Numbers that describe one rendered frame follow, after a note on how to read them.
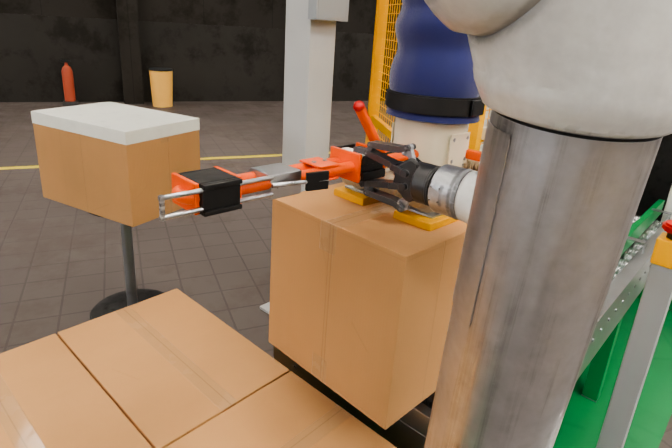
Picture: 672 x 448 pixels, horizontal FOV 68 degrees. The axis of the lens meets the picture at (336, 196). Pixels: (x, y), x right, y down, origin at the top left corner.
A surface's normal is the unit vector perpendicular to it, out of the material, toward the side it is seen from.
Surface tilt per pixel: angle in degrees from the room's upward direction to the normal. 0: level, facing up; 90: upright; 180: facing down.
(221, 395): 0
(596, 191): 95
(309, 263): 89
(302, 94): 90
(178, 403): 0
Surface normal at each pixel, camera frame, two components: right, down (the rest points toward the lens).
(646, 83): 0.01, 0.50
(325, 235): -0.71, 0.18
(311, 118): 0.73, 0.26
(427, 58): -0.39, 0.01
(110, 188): -0.48, 0.26
